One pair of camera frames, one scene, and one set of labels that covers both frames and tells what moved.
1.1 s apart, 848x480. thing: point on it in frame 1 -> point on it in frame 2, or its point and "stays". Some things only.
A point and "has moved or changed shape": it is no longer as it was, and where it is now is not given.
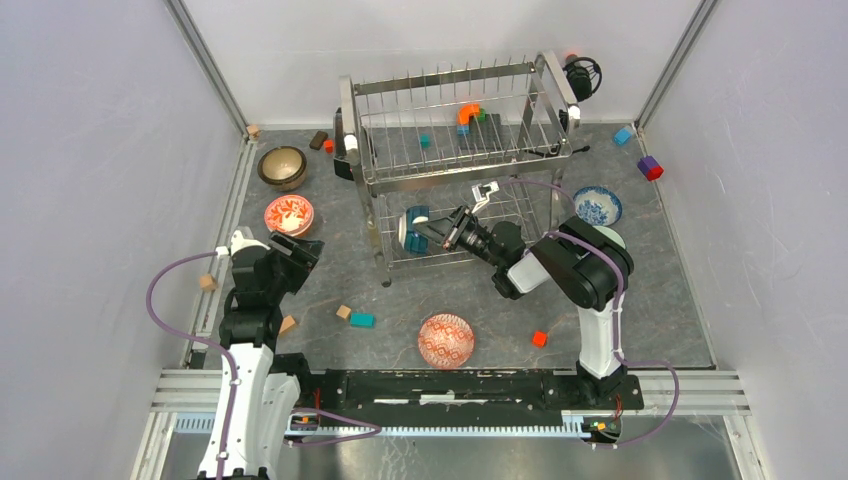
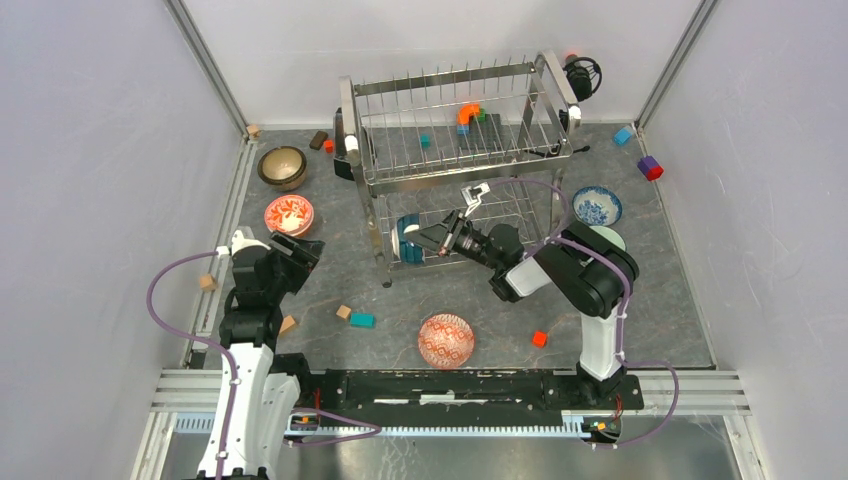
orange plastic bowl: (303, 229) stays
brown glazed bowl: (282, 167) stays
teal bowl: (410, 240) has moved or changed shape
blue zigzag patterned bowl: (446, 341) stays
